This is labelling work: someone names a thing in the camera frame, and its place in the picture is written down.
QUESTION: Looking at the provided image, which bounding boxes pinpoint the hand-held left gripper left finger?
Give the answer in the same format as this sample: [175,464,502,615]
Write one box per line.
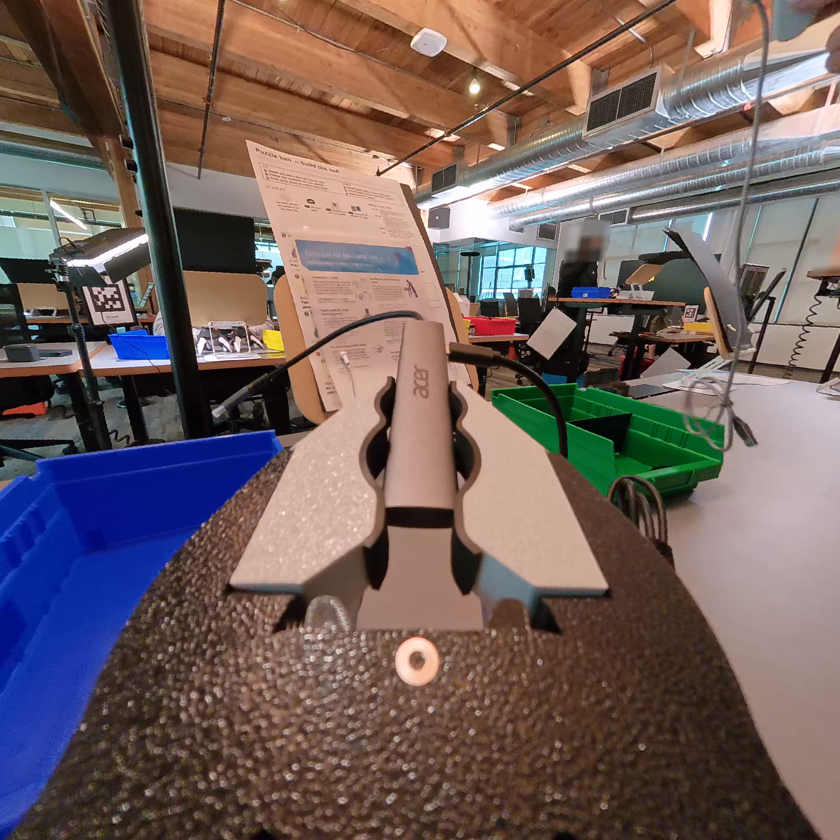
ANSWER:
[227,378,397,611]

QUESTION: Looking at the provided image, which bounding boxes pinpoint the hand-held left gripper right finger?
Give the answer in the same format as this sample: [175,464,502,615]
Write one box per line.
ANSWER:
[450,381,611,619]

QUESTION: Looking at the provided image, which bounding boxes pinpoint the green plastic bin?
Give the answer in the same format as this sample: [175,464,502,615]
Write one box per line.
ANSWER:
[490,382,727,497]

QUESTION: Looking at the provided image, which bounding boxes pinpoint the blue plastic bin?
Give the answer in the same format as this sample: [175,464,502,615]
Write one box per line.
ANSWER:
[0,430,284,818]

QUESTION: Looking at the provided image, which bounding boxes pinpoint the silver ventilation ducts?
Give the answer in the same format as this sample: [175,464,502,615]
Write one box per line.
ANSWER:
[420,39,840,232]

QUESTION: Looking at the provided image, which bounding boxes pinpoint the black bin divider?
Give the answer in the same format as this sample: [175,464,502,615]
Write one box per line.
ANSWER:
[568,412,636,460]

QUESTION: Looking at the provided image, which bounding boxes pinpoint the wooden document stand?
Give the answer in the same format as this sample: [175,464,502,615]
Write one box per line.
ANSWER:
[182,270,270,329]
[271,139,481,424]

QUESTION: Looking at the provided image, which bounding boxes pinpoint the grey hanging card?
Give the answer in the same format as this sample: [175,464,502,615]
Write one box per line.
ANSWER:
[527,307,580,360]

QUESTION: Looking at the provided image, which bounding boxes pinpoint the small blue bin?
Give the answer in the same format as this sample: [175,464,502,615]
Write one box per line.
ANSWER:
[108,330,169,362]

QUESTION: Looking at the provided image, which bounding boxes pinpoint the black tripod stand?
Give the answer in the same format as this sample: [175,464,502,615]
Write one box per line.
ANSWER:
[46,262,116,454]

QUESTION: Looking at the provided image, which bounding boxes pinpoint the printed marker tag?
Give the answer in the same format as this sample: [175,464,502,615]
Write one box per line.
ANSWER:
[82,279,140,327]

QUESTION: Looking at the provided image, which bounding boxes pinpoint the printed instruction sheets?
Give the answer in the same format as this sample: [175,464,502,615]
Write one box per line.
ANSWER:
[246,139,460,413]

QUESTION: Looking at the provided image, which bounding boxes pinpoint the black metal pole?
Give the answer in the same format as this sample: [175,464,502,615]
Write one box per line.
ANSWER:
[98,0,214,442]

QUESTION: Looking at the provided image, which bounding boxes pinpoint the led light panel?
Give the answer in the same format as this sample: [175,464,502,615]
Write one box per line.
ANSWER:
[49,227,153,284]

